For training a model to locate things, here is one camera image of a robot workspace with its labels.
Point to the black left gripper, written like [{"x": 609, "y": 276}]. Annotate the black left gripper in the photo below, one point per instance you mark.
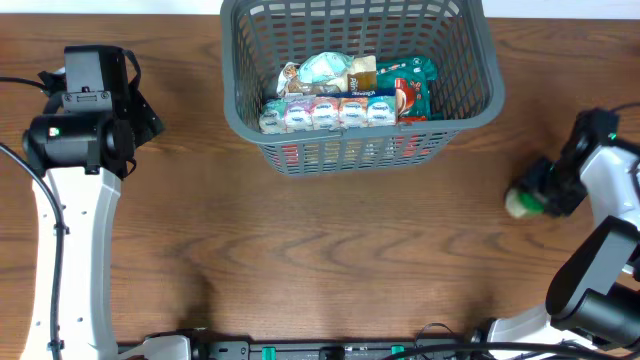
[{"x": 145, "y": 118}]

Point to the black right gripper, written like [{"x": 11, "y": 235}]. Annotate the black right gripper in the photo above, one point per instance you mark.
[{"x": 545, "y": 182}]

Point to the green lid spice jar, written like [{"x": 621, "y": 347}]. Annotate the green lid spice jar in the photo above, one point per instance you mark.
[{"x": 521, "y": 203}]

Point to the orange spaghetti pasta packet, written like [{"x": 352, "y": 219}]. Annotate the orange spaghetti pasta packet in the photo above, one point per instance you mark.
[{"x": 369, "y": 150}]

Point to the green Nescafe coffee bag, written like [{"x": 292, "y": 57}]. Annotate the green Nescafe coffee bag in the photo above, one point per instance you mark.
[{"x": 411, "y": 78}]

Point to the teal small packet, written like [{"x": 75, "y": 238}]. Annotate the teal small packet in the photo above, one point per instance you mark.
[{"x": 324, "y": 67}]

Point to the Kleenex tissue multipack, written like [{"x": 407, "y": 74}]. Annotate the Kleenex tissue multipack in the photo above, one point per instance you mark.
[{"x": 358, "y": 109}]

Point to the beige cookie snack bag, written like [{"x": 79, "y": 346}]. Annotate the beige cookie snack bag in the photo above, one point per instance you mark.
[{"x": 359, "y": 77}]

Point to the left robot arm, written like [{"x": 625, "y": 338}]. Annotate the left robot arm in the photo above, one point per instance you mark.
[{"x": 79, "y": 150}]

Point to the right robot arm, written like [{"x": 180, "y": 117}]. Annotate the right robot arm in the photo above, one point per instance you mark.
[{"x": 585, "y": 306}]

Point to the grey plastic shopping basket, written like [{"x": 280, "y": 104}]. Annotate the grey plastic shopping basket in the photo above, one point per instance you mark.
[{"x": 260, "y": 37}]

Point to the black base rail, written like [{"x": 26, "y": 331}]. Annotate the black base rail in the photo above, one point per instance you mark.
[{"x": 202, "y": 345}]

